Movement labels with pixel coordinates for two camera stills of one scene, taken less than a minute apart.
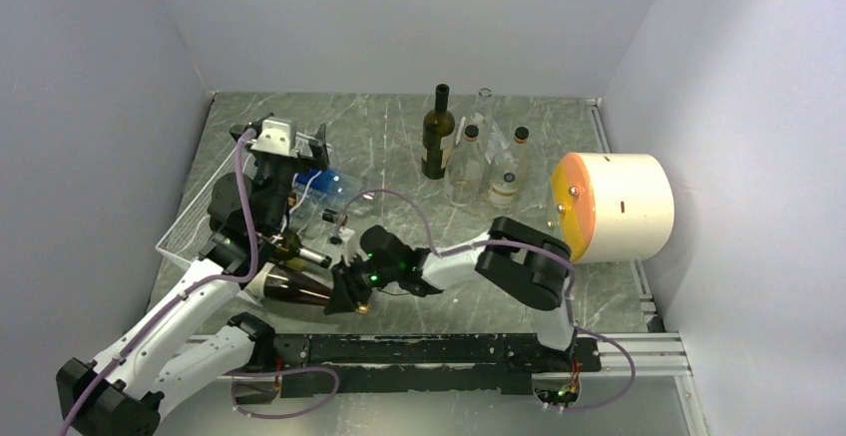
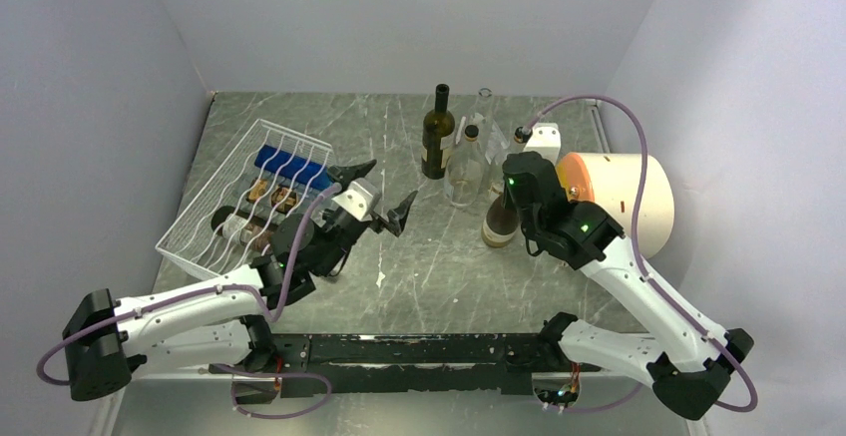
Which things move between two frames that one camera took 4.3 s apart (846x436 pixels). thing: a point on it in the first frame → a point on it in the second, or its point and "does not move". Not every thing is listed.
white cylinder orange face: x=613 y=207 does not move
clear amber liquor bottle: x=509 y=175 does not move
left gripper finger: x=319 y=149 → x=396 y=218
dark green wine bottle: x=438 y=125 does not move
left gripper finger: x=249 y=132 → x=345 y=175
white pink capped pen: x=463 y=121 does not move
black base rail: x=310 y=365 does not move
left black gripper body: x=279 y=177 → x=342 y=234
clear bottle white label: x=465 y=170 does not move
